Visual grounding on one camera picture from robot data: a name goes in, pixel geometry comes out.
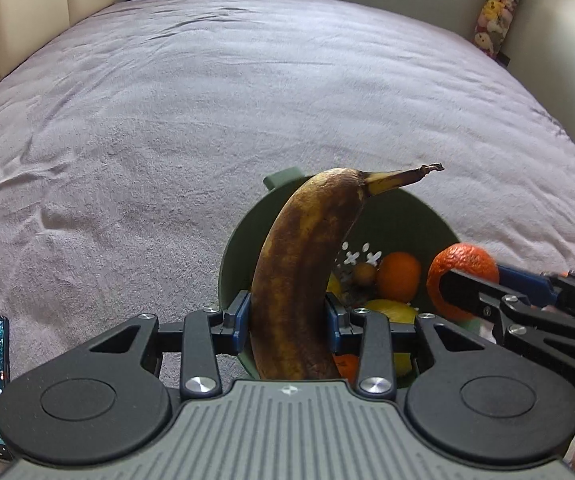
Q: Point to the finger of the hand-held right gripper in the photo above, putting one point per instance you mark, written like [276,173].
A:
[472,292]
[525,282]

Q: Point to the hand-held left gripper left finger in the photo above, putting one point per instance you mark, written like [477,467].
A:
[242,322]

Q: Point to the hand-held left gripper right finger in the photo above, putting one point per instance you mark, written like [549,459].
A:
[332,322]

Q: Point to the orange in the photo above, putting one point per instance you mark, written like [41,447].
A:
[346,366]
[462,260]
[398,276]

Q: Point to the green apple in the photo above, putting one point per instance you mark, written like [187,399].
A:
[392,310]

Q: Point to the overripe brown banana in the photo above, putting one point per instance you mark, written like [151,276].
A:
[297,260]

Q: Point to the green colander basket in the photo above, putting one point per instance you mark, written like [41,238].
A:
[247,240]

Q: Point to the yellow fruit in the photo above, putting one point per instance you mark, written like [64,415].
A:
[334,286]

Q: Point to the brown kiwi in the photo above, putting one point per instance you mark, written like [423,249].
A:
[366,273]

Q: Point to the lilac bed blanket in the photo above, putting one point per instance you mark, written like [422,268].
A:
[167,135]

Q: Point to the hanging plush toy organizer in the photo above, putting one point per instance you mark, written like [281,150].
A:
[497,5]

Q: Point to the beige padded headboard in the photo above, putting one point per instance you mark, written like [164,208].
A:
[42,10]

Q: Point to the black wall socket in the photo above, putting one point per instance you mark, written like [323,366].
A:
[504,59]

